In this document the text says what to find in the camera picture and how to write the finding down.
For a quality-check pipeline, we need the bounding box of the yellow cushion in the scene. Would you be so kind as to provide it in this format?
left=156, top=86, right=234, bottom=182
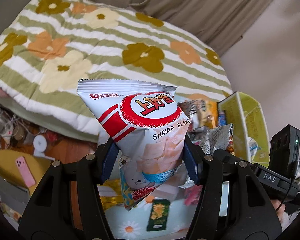
left=0, top=150, right=54, bottom=189

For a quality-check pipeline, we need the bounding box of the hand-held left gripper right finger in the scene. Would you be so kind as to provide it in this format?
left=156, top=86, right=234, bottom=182
left=182, top=135, right=282, bottom=240

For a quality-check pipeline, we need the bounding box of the white cable tangle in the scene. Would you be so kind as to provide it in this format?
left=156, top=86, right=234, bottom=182
left=0, top=104, right=37, bottom=153

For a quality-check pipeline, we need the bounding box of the beige curtain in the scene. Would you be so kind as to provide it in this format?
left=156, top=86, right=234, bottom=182
left=55, top=0, right=293, bottom=55

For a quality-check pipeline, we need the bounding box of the seal print snack packet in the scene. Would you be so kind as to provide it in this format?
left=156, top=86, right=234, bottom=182
left=118, top=152, right=167, bottom=212

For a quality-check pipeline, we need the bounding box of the white round device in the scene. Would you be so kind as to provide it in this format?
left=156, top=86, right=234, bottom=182
left=33, top=134, right=56, bottom=161

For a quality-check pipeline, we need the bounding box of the green striped floral quilt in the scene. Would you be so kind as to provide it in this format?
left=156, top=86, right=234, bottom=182
left=0, top=0, right=234, bottom=143

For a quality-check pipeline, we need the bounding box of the small green snack packet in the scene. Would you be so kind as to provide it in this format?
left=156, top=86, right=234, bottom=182
left=146, top=199, right=171, bottom=232

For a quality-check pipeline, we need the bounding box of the pink snack packet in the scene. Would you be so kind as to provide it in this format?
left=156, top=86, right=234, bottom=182
left=184, top=186, right=203, bottom=206

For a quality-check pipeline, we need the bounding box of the white blue wrapper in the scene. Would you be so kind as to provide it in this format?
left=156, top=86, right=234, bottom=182
left=246, top=137, right=266, bottom=159

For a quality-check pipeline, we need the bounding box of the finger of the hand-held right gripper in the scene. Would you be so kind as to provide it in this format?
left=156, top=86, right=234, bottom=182
left=213, top=149, right=256, bottom=171

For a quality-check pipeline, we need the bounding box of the pink phone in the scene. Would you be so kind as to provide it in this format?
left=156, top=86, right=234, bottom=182
left=14, top=156, right=37, bottom=188

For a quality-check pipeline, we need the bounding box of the blue daisy print cloth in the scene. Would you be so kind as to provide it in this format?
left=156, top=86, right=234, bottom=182
left=97, top=175, right=228, bottom=240

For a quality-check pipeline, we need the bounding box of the silver snack packet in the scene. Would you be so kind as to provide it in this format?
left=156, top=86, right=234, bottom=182
left=199, top=123, right=234, bottom=157

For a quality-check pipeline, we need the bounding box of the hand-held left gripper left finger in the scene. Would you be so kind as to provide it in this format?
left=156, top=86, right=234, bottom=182
left=19, top=140, right=119, bottom=240

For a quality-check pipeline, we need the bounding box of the white red shrimp snack bag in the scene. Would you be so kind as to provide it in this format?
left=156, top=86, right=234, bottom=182
left=77, top=79, right=198, bottom=190

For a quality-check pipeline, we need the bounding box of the gold snack packet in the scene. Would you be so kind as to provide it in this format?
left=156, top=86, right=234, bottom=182
left=99, top=194, right=122, bottom=207

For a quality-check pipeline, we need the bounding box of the person's right hand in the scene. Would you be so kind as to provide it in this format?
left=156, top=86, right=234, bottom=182
left=274, top=199, right=292, bottom=229

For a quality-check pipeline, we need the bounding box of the yellow green cardboard box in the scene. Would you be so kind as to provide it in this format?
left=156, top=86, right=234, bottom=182
left=218, top=91, right=270, bottom=165

